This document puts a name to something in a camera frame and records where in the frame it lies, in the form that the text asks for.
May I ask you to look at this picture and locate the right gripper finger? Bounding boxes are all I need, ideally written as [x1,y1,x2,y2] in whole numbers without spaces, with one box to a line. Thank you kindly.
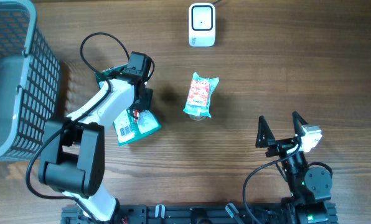
[292,111,308,136]
[255,115,275,147]

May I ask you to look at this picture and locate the green white gloves package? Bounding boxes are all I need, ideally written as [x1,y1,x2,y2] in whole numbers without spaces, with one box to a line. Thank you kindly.
[95,64,161,146]

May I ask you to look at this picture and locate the teal wet wipes pack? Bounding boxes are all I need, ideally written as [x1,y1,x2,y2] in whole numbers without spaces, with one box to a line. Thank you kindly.
[183,72,220,118]

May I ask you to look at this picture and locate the red white tissue pack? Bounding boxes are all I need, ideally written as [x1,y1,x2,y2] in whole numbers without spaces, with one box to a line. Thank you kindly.
[187,79,210,107]

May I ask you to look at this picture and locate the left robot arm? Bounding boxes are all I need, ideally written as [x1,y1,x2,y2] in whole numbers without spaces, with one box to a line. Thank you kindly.
[38,52,154,223]

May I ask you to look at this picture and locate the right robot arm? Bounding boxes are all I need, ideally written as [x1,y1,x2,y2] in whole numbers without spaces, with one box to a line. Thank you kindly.
[255,112,333,223]

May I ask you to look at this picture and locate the white barcode scanner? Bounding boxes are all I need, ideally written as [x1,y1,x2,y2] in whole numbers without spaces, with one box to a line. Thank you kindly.
[189,2,216,47]

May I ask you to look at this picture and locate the grey plastic mesh basket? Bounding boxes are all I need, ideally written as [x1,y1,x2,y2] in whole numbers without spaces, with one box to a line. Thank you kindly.
[0,0,62,161]

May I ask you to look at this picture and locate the black right camera cable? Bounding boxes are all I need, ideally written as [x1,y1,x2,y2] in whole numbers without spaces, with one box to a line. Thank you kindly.
[242,136,302,224]

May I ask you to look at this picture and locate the black camera cable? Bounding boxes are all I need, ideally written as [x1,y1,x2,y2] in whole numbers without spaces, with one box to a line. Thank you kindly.
[25,32,131,224]
[242,136,302,224]

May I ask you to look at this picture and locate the black left camera cable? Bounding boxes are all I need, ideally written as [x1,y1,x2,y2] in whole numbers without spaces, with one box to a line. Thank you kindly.
[25,32,131,224]

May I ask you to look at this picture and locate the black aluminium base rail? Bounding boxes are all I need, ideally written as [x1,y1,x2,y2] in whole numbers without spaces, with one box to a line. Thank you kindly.
[60,203,339,224]

